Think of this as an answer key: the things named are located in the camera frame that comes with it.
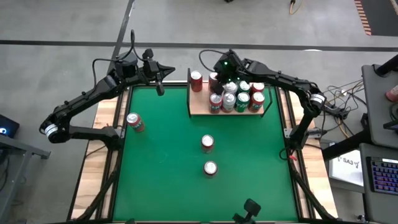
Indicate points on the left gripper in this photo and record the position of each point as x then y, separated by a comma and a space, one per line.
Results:
150, 68

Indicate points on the red Fanta strawberry can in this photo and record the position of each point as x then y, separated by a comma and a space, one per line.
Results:
215, 107
258, 87
256, 105
138, 124
212, 81

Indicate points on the white SA3 sign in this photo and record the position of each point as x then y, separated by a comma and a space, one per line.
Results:
345, 171

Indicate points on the wooden shelf black frame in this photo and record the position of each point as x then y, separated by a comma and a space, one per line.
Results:
199, 107

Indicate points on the backlit computer keyboard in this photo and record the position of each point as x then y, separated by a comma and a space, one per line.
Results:
385, 175

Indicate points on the red Coca-Cola Zero can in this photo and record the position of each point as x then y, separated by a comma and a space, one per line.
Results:
210, 168
207, 141

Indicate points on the black floor mat orange edge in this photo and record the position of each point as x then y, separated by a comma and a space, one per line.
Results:
382, 15

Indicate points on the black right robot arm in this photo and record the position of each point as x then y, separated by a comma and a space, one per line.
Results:
280, 79

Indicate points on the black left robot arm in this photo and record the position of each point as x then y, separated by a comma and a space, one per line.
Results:
87, 96

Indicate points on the black computer blue light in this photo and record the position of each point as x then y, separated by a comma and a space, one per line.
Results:
7, 124

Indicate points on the dark grey desk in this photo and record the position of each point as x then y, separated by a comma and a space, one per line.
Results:
376, 124
18, 149

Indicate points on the pink tumbler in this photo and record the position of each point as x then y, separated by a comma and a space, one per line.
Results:
393, 94

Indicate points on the green table mat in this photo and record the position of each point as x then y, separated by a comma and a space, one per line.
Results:
161, 193

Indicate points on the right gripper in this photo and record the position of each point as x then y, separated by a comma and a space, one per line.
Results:
227, 70

